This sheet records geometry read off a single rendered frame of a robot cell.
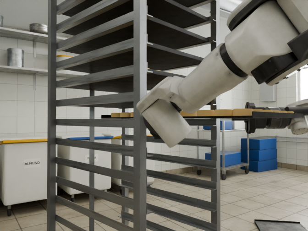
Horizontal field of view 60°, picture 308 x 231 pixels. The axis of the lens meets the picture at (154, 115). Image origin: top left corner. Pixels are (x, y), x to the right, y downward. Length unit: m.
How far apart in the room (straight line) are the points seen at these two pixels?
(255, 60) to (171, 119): 0.21
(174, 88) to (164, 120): 0.08
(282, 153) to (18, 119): 4.79
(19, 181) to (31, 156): 0.26
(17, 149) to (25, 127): 0.71
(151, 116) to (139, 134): 0.27
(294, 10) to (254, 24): 0.05
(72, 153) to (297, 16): 2.90
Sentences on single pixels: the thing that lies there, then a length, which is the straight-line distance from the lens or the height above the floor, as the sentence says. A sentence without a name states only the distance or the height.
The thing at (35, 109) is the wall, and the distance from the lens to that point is 3.71.
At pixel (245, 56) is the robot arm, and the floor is 1.07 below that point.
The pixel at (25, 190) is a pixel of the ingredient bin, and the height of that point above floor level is 0.25.
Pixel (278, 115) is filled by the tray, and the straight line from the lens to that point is 0.81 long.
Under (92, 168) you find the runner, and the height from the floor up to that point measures 0.78.
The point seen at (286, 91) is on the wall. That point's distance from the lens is 5.94.
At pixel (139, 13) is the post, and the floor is 1.30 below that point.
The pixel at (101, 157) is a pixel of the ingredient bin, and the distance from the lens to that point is 3.28.
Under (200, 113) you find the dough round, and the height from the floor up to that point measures 0.99.
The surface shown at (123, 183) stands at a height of 0.60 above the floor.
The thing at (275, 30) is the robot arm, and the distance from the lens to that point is 0.44.
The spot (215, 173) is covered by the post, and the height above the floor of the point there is 0.74.
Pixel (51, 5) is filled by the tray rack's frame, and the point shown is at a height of 1.51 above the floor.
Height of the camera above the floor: 0.98
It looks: 1 degrees up
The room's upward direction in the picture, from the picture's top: straight up
